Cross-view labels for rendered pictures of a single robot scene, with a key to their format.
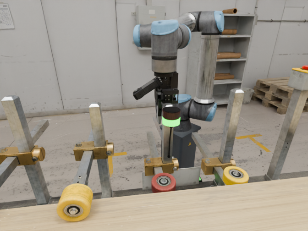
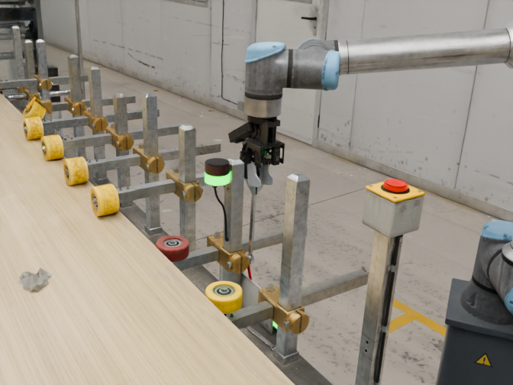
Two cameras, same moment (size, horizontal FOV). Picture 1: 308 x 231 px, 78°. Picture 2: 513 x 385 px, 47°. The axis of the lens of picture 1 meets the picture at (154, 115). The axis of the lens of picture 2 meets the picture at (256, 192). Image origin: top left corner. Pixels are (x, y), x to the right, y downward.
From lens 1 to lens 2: 129 cm
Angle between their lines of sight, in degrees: 58
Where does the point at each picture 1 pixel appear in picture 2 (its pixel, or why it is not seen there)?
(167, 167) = (223, 256)
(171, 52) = (252, 88)
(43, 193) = (150, 212)
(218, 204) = (156, 281)
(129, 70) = not seen: outside the picture
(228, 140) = (284, 261)
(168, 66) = (248, 106)
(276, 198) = (192, 323)
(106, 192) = not seen: hidden behind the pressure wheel
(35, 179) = not seen: hidden behind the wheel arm
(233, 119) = (287, 225)
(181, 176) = (253, 297)
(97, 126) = (182, 153)
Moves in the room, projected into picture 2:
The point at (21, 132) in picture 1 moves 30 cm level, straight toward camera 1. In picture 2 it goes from (146, 132) to (79, 160)
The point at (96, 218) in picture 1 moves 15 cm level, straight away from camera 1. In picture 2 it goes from (103, 222) to (148, 206)
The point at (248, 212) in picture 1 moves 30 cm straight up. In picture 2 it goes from (154, 301) to (150, 164)
